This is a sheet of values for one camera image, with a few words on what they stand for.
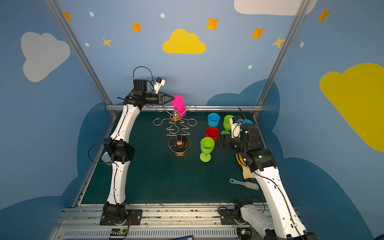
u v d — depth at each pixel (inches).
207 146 34.8
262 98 44.1
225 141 24.3
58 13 27.7
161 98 30.8
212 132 38.7
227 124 37.8
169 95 33.0
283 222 14.9
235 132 23.4
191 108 32.9
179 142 39.8
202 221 29.2
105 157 35.4
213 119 39.0
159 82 31.4
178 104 33.3
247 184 33.2
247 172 35.0
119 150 23.9
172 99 33.2
